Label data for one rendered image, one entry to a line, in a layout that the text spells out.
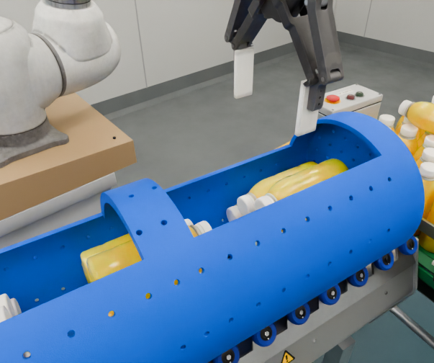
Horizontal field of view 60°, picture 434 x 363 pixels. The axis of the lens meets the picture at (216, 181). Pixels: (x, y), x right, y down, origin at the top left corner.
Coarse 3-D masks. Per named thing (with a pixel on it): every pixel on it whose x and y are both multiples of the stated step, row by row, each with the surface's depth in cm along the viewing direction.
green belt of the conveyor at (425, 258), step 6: (420, 246) 86; (420, 252) 84; (426, 252) 84; (420, 258) 83; (426, 258) 83; (432, 258) 83; (420, 264) 83; (426, 264) 82; (432, 264) 82; (420, 270) 83; (426, 270) 82; (432, 270) 81; (420, 276) 83; (426, 276) 82; (432, 276) 81; (426, 282) 83; (432, 282) 81
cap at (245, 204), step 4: (244, 196) 67; (248, 196) 67; (240, 200) 67; (244, 200) 66; (248, 200) 66; (252, 200) 66; (240, 204) 68; (244, 204) 66; (248, 204) 66; (252, 204) 66; (240, 208) 68; (244, 208) 67; (248, 208) 66; (252, 208) 66; (240, 212) 69; (244, 212) 67; (248, 212) 66
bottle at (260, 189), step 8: (296, 168) 71; (304, 168) 71; (272, 176) 70; (280, 176) 69; (256, 184) 69; (264, 184) 68; (272, 184) 67; (248, 192) 68; (256, 192) 67; (264, 192) 67
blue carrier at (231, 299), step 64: (320, 128) 77; (384, 128) 63; (128, 192) 50; (192, 192) 70; (320, 192) 53; (384, 192) 57; (0, 256) 56; (64, 256) 62; (192, 256) 44; (256, 256) 47; (320, 256) 52; (64, 320) 38; (128, 320) 40; (192, 320) 43; (256, 320) 50
